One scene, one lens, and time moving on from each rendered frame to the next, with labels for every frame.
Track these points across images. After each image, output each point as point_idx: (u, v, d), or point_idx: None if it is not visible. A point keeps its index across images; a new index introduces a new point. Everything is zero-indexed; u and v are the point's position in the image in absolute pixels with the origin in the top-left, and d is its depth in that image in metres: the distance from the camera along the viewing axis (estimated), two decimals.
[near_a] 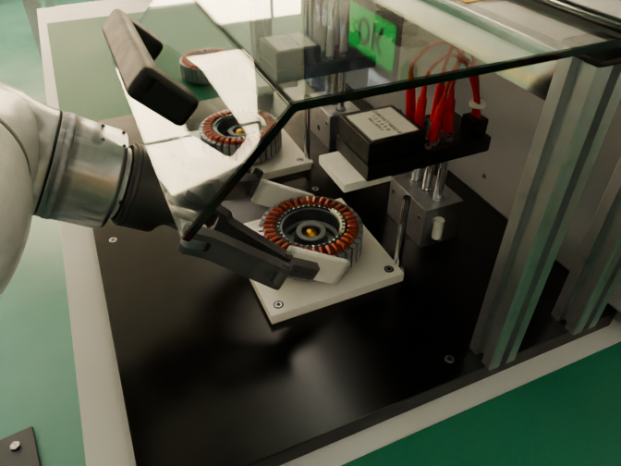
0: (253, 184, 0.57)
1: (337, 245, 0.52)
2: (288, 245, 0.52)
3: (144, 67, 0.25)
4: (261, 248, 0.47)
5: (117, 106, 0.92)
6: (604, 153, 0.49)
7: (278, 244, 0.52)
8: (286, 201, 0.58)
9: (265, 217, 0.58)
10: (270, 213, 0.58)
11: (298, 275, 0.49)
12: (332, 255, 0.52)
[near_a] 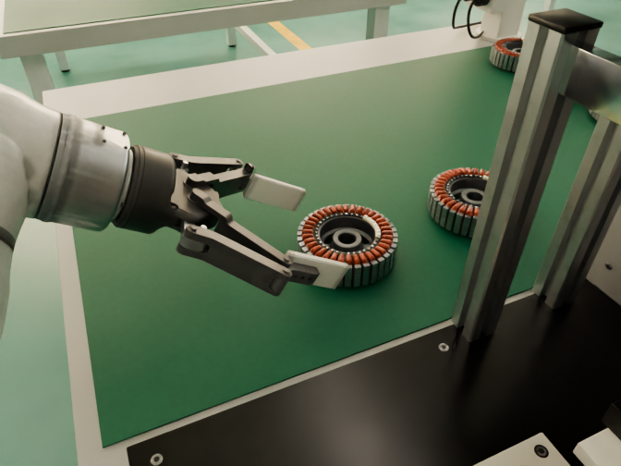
0: (245, 178, 0.58)
1: None
2: None
3: None
4: (260, 251, 0.46)
5: (199, 351, 0.49)
6: None
7: None
8: None
9: None
10: None
11: (298, 281, 0.48)
12: None
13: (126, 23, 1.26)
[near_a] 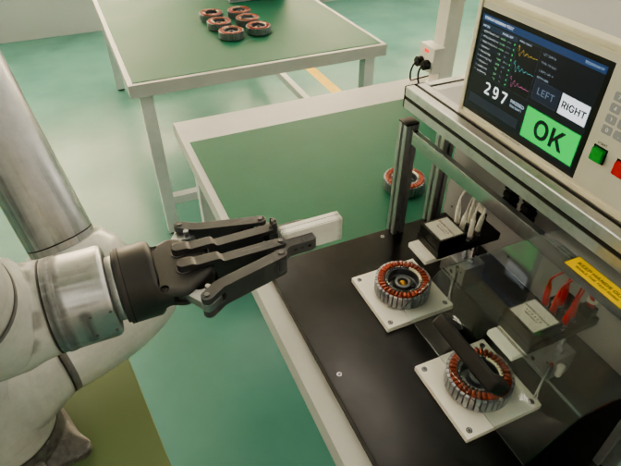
0: (278, 250, 0.54)
1: None
2: None
3: (496, 380, 0.56)
4: (249, 242, 0.56)
5: None
6: None
7: None
8: None
9: None
10: None
11: (286, 224, 0.56)
12: None
13: (205, 75, 2.00)
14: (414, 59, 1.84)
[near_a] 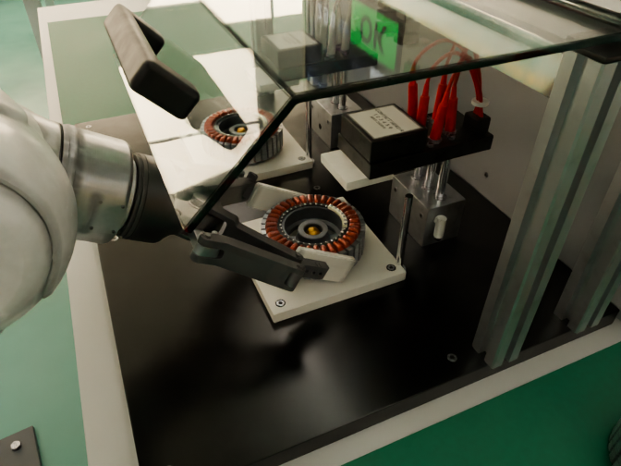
0: None
1: None
2: None
3: (146, 60, 0.25)
4: None
5: (118, 105, 0.92)
6: (607, 151, 0.49)
7: None
8: None
9: (617, 434, 0.41)
10: (618, 424, 0.42)
11: None
12: None
13: None
14: None
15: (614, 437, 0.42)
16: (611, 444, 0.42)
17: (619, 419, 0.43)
